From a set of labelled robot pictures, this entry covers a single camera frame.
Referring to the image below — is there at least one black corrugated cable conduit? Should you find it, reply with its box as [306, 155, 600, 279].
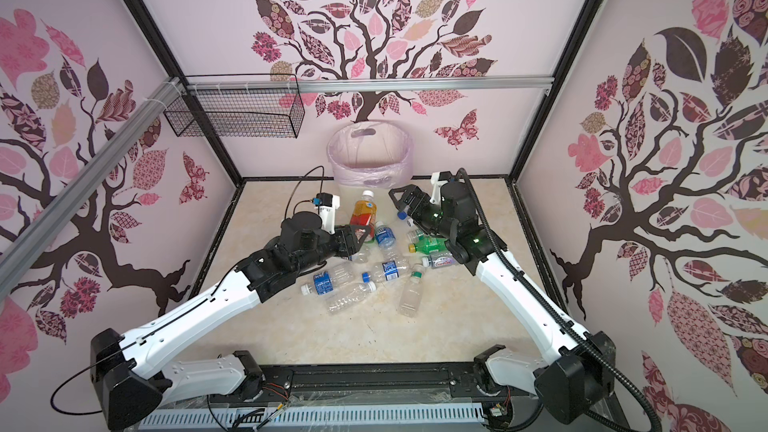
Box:
[455, 167, 661, 432]

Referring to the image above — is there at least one clear bottle blue label centre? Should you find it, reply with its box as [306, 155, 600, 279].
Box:
[300, 263, 355, 296]

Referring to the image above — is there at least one black wire mesh basket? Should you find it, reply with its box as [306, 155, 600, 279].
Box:
[164, 72, 305, 139]

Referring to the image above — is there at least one aluminium left side rail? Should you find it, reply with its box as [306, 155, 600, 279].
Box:
[1, 77, 184, 297]

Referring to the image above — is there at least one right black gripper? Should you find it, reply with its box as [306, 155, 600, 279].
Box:
[389, 187, 457, 243]

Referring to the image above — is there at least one green bottle yellow cap right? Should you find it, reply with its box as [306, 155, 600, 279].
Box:
[408, 236, 447, 255]

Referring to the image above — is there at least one white slotted cable duct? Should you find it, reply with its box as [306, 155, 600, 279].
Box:
[133, 403, 484, 431]

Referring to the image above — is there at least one aluminium horizontal back rail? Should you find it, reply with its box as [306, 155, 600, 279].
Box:
[187, 75, 554, 93]

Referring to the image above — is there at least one clear bottle green cap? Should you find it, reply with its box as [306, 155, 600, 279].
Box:
[398, 264, 425, 317]

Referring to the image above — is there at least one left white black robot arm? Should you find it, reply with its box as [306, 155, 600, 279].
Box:
[90, 211, 374, 431]

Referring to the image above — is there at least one pink plastic bin liner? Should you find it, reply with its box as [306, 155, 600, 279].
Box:
[326, 121, 415, 189]

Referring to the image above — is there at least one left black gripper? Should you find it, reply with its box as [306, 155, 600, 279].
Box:
[294, 223, 369, 273]

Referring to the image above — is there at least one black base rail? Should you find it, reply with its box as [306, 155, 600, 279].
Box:
[128, 359, 613, 404]

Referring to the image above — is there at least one orange tea bottle red label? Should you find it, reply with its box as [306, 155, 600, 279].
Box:
[350, 190, 377, 226]

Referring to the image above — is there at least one clear bottle bird label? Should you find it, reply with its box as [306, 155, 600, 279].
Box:
[407, 228, 427, 244]

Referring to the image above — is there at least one Pocari Sweat bottle white cap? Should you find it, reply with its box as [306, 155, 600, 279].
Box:
[374, 221, 396, 250]

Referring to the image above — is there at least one clear crushed bottle white cap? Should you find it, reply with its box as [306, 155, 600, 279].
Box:
[326, 282, 377, 315]

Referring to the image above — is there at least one crushed clear bottle blue cap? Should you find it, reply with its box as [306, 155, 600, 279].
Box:
[396, 208, 417, 221]

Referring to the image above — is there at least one Pepsi water bottle blue label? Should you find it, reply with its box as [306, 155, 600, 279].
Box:
[362, 257, 411, 284]

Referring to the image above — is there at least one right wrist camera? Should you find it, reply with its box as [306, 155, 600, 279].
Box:
[430, 171, 454, 205]

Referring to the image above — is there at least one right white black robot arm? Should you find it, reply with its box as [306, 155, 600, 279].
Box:
[388, 180, 616, 424]

